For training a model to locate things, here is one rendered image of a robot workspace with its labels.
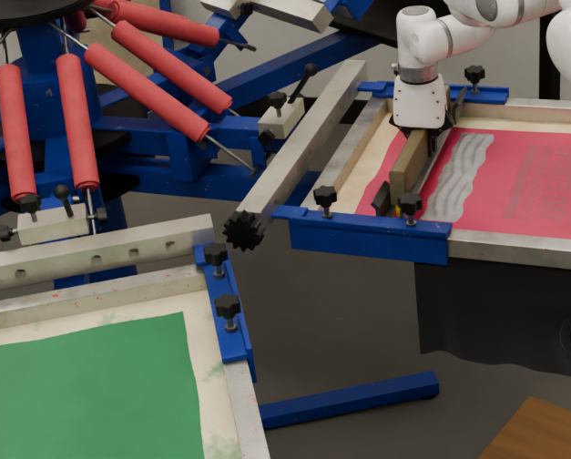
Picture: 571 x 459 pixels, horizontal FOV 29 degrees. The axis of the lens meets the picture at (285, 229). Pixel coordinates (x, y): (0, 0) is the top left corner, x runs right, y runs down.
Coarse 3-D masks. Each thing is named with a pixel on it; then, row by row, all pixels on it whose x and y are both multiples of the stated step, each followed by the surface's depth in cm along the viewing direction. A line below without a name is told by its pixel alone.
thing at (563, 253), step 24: (360, 120) 242; (552, 120) 239; (360, 144) 234; (336, 168) 224; (312, 192) 217; (336, 192) 222; (456, 240) 197; (480, 240) 196; (504, 240) 196; (528, 240) 195; (552, 240) 194; (528, 264) 195; (552, 264) 193
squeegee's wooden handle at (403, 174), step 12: (420, 132) 219; (408, 144) 215; (420, 144) 216; (408, 156) 211; (420, 156) 217; (396, 168) 207; (408, 168) 209; (420, 168) 218; (396, 180) 208; (408, 180) 210; (396, 192) 209; (408, 192) 211; (396, 204) 210
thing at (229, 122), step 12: (228, 120) 237; (240, 120) 236; (252, 120) 236; (300, 120) 233; (228, 132) 235; (240, 132) 233; (252, 132) 232; (228, 144) 236; (240, 144) 235; (276, 144) 232
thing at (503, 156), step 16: (464, 128) 241; (400, 144) 238; (448, 144) 235; (496, 144) 233; (512, 144) 232; (544, 144) 231; (560, 144) 230; (384, 160) 232; (448, 160) 229; (496, 160) 227; (512, 160) 226; (496, 176) 222; (512, 176) 221
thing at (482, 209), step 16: (384, 176) 227; (432, 176) 225; (480, 176) 223; (368, 192) 222; (432, 192) 219; (480, 192) 217; (496, 192) 216; (368, 208) 217; (464, 208) 213; (480, 208) 212; (496, 208) 212; (464, 224) 208; (480, 224) 207; (496, 224) 207; (512, 224) 206; (528, 224) 206; (544, 224) 205; (560, 224) 204
